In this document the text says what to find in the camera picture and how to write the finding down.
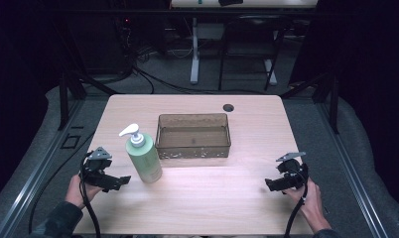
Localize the black metal stand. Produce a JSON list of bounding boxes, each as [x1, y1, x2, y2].
[[57, 70, 121, 131], [280, 70, 340, 135]]

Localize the white desk in background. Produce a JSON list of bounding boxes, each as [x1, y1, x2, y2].
[[170, 0, 320, 85]]

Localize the person's right hand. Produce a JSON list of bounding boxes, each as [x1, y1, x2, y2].
[[282, 177, 333, 234]]

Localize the person's left hand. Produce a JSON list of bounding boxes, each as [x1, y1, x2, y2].
[[65, 174, 103, 210]]

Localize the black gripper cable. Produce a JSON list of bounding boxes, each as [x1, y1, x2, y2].
[[283, 172, 310, 238], [78, 152, 102, 238]]

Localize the black floor cables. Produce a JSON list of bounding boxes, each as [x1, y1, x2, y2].
[[114, 19, 275, 97]]

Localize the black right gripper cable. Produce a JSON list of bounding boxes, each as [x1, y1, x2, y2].
[[283, 172, 310, 238]]

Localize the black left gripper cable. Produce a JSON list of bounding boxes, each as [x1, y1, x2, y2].
[[78, 152, 102, 238]]

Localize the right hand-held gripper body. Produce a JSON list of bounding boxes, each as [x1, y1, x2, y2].
[[270, 151, 310, 192]]

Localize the green pump bottle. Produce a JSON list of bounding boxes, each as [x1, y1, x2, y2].
[[118, 123, 164, 184]]

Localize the brown transparent plastic bin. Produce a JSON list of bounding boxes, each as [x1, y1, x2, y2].
[[155, 113, 232, 160]]

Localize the black chair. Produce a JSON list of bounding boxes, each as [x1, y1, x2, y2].
[[217, 14, 292, 92]]

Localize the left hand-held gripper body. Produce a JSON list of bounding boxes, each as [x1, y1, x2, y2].
[[79, 146, 123, 193]]

